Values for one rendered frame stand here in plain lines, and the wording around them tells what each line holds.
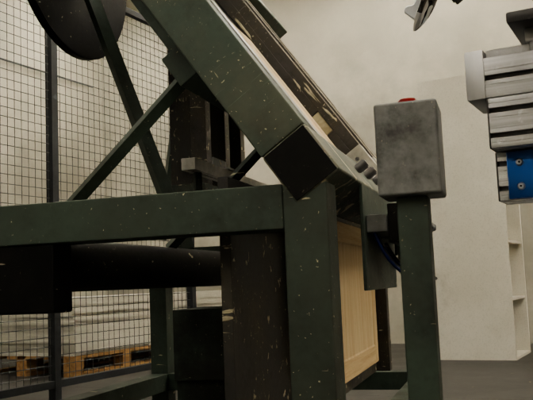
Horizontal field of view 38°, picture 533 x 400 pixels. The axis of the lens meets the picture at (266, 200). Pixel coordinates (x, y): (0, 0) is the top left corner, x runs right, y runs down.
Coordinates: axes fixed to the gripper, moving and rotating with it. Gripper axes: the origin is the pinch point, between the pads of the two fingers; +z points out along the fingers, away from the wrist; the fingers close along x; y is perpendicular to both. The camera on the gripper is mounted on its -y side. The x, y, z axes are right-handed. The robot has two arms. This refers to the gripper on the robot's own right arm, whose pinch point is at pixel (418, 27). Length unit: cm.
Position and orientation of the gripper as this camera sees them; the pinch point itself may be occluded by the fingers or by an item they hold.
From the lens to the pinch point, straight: 237.5
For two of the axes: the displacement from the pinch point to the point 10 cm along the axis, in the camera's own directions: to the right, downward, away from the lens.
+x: -4.6, -0.8, -8.8
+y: -8.0, -3.8, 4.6
